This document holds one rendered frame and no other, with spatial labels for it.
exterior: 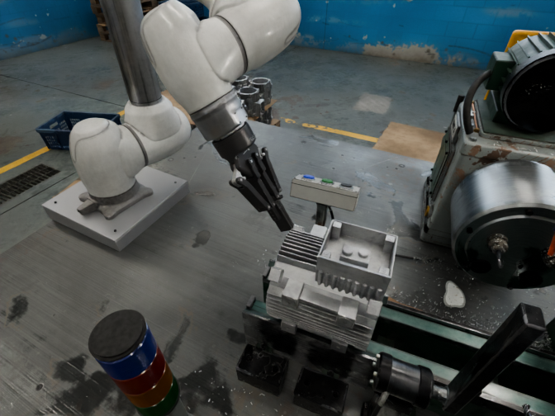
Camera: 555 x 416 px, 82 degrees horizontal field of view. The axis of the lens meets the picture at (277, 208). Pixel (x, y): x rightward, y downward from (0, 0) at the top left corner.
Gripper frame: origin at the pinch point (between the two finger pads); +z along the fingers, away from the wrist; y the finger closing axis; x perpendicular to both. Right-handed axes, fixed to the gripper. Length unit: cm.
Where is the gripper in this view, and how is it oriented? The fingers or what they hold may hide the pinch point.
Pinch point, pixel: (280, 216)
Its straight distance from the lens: 66.4
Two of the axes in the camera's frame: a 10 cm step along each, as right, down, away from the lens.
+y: 3.7, -6.1, 7.1
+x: -8.1, 1.7, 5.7
